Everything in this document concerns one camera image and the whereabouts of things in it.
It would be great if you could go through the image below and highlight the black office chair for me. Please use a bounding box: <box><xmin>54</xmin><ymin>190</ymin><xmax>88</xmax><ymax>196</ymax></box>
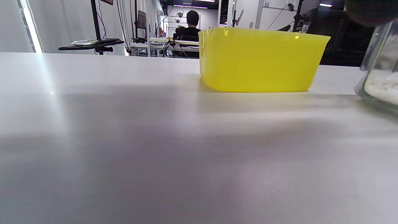
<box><xmin>300</xmin><ymin>8</ymin><xmax>370</xmax><ymax>66</ymax></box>

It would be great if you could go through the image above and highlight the white rice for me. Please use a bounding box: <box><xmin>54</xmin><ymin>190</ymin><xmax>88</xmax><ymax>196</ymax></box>
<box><xmin>364</xmin><ymin>69</ymin><xmax>398</xmax><ymax>105</ymax></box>

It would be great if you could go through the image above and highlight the yellow plastic food container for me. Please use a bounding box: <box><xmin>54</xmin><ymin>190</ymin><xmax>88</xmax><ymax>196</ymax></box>
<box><xmin>198</xmin><ymin>27</ymin><xmax>331</xmax><ymax>93</ymax></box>

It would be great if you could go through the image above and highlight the clear glass jar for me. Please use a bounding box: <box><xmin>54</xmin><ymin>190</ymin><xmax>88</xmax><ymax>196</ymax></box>
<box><xmin>354</xmin><ymin>20</ymin><xmax>398</xmax><ymax>108</ymax></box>

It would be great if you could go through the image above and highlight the white frame desk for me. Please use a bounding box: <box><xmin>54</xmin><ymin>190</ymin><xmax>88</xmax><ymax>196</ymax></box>
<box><xmin>129</xmin><ymin>37</ymin><xmax>199</xmax><ymax>58</ymax></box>

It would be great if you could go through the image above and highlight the black stand pole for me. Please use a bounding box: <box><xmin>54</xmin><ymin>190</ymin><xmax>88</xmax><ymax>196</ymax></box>
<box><xmin>90</xmin><ymin>0</ymin><xmax>103</xmax><ymax>39</ymax></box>

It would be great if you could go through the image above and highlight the person's left hand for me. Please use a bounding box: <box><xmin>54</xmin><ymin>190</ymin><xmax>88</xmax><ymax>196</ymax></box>
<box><xmin>344</xmin><ymin>0</ymin><xmax>398</xmax><ymax>27</ymax></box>

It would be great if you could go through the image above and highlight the black stand tray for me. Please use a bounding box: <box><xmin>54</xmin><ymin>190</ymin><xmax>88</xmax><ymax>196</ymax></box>
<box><xmin>58</xmin><ymin>38</ymin><xmax>125</xmax><ymax>55</ymax></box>

